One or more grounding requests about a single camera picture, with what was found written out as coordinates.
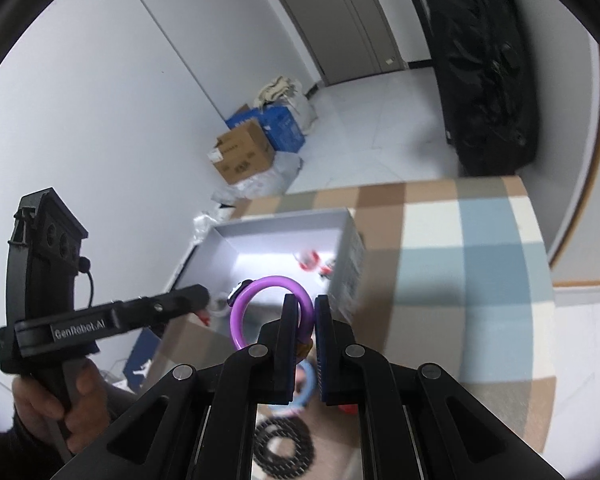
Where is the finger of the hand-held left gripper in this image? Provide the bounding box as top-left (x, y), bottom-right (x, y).
top-left (112, 284), bottom-right (211, 330)

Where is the blue cardboard box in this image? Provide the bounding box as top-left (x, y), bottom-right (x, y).
top-left (226, 103), bottom-right (305, 152)

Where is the light blue ring bracelet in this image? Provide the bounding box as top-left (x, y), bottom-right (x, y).
top-left (275, 360), bottom-right (317, 417)

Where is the dark blue shoe box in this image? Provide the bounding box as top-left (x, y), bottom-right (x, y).
top-left (121, 330), bottom-right (162, 393)

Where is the grey plastic mailer bag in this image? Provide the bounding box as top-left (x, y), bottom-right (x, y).
top-left (212, 152), bottom-right (303, 206)

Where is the grey cardboard box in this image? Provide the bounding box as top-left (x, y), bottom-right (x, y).
top-left (167, 208), bottom-right (367, 341)

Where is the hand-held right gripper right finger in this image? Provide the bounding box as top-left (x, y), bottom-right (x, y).
top-left (314, 294), bottom-right (566, 480)

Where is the silver plastic bag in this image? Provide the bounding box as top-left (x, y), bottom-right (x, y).
top-left (194, 210), bottom-right (231, 246)

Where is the black bead bracelet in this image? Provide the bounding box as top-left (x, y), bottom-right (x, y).
top-left (254, 419), bottom-right (315, 479)

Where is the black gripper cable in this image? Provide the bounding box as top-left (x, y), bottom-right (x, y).
top-left (77, 257), bottom-right (97, 307)

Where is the person's left hand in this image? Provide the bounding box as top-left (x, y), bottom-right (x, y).
top-left (12, 354), bottom-right (111, 455)

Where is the cream cloth bag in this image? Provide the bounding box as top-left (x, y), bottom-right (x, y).
top-left (256, 76), bottom-right (301, 110)

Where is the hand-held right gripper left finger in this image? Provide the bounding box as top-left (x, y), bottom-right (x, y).
top-left (50, 294), bottom-right (303, 480)

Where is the brown cardboard box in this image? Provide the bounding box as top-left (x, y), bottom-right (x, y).
top-left (215, 120), bottom-right (276, 186)

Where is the white bag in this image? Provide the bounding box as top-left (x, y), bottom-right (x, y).
top-left (280, 77), bottom-right (319, 133)

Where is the purple ring bracelet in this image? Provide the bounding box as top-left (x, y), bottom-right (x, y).
top-left (229, 275), bottom-right (314, 353)

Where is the red white frilly ornament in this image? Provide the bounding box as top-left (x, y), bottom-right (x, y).
top-left (296, 250), bottom-right (324, 272)

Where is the black backpack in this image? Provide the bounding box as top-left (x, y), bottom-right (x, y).
top-left (422, 0), bottom-right (541, 177)

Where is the grey door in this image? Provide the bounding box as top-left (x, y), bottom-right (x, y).
top-left (257, 0), bottom-right (408, 86)

